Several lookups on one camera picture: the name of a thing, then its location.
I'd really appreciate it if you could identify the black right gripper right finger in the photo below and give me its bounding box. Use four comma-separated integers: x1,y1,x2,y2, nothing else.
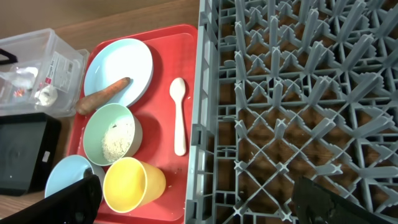
292,177,391,224

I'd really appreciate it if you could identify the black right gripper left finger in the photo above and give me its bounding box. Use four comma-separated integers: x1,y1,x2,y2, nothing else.
1,175,103,224

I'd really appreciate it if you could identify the light blue bowl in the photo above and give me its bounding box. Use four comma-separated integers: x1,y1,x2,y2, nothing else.
45,154,105,198

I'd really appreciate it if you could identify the yellow plastic cup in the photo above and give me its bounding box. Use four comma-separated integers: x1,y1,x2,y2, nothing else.
103,157,166,213

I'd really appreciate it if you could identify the white rice pile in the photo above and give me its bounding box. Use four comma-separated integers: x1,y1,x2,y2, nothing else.
101,119,134,162

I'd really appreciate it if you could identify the mint green bowl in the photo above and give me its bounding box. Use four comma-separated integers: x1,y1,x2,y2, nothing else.
83,103,143,166

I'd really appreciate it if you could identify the orange carrot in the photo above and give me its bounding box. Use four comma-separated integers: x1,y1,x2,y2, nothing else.
75,77,131,115

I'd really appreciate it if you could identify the white tissue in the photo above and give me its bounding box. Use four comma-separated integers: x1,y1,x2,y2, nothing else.
7,67,58,106

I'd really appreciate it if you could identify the red snack wrapper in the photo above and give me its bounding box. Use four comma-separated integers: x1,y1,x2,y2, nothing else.
13,88,27,98

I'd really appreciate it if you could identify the light blue plate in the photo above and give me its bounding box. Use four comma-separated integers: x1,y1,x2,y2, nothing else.
83,38,154,107

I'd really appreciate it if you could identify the white plastic spoon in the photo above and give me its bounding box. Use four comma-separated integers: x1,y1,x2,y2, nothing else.
169,78,187,156

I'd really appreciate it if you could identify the black waste tray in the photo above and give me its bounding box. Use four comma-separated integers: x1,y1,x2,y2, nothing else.
1,113,62,196

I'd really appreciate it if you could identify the grey dishwasher rack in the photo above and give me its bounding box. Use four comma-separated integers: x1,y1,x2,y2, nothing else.
184,0,397,223

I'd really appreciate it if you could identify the clear plastic waste bin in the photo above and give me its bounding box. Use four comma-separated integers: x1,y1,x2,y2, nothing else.
1,29,90,118

